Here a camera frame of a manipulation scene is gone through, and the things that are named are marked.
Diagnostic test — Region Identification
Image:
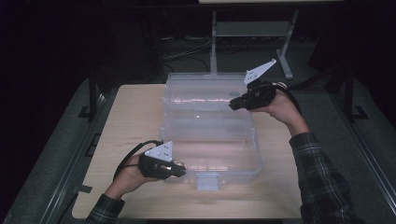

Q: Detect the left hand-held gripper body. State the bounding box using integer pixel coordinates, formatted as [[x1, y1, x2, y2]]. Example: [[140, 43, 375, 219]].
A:
[[138, 140, 176, 181]]

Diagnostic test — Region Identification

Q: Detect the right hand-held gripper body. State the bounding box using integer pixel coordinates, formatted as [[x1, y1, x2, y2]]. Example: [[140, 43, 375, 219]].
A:
[[243, 59, 277, 111]]

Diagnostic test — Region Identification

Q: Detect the clear plastic storage box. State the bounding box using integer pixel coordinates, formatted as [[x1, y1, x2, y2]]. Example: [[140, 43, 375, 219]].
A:
[[159, 72, 264, 191]]

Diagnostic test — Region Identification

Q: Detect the person's right hand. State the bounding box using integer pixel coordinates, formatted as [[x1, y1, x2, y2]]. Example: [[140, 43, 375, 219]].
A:
[[251, 81, 304, 126]]

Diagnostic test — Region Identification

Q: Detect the person's left hand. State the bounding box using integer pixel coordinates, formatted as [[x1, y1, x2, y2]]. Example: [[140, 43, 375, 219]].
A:
[[111, 153, 161, 191]]

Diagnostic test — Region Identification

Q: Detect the grey metal stand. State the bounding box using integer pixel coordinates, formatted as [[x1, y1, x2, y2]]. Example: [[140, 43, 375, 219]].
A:
[[209, 8, 300, 80]]

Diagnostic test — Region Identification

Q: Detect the grey tape strip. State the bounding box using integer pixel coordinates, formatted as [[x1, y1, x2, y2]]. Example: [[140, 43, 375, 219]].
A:
[[72, 184, 93, 194]]

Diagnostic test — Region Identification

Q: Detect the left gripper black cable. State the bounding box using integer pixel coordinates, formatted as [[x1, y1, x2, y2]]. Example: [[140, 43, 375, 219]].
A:
[[113, 139, 165, 181]]

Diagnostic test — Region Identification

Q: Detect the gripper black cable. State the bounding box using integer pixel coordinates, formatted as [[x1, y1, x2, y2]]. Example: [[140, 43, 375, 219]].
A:
[[274, 81, 304, 116], [113, 139, 165, 181]]

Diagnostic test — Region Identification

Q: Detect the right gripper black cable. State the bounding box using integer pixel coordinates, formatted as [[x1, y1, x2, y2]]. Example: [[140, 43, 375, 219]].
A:
[[274, 81, 304, 116]]

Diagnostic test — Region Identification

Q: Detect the bundle of floor cables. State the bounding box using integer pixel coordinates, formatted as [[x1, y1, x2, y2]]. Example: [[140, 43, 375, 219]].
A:
[[160, 35, 213, 72]]

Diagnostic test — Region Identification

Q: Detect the aluminium frame rail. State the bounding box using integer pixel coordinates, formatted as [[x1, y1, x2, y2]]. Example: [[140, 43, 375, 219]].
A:
[[330, 92, 396, 216], [38, 92, 120, 224]]

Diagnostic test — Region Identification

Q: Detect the black metal post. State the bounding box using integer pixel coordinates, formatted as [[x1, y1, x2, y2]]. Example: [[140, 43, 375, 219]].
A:
[[342, 65, 369, 121], [78, 68, 101, 120]]

